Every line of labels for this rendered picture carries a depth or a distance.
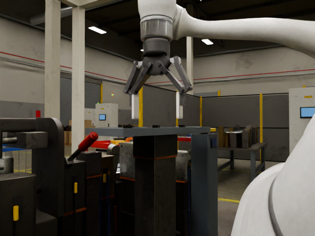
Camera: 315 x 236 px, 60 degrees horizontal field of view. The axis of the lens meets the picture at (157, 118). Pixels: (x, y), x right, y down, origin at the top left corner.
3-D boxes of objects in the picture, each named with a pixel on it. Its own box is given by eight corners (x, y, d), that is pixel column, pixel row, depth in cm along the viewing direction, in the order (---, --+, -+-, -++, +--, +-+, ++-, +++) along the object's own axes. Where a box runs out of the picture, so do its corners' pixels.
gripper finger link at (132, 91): (152, 63, 74) (149, 60, 75) (129, 95, 77) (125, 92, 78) (158, 66, 78) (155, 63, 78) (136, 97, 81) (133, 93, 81)
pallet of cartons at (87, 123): (96, 145, 1452) (96, 120, 1455) (86, 146, 1380) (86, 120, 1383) (79, 144, 1506) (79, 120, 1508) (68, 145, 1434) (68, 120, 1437)
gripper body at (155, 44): (176, 43, 77) (176, 76, 77) (149, 47, 81) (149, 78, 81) (164, 35, 71) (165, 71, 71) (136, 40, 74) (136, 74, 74)
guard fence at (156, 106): (199, 161, 840) (198, 96, 844) (203, 161, 833) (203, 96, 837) (135, 182, 542) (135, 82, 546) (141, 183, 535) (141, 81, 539)
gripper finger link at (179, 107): (180, 92, 74) (183, 92, 74) (180, 118, 74) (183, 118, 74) (176, 92, 72) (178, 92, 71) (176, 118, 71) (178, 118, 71)
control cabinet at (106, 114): (94, 151, 1143) (94, 92, 1147) (103, 150, 1190) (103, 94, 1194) (109, 152, 1104) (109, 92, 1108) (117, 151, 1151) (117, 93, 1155)
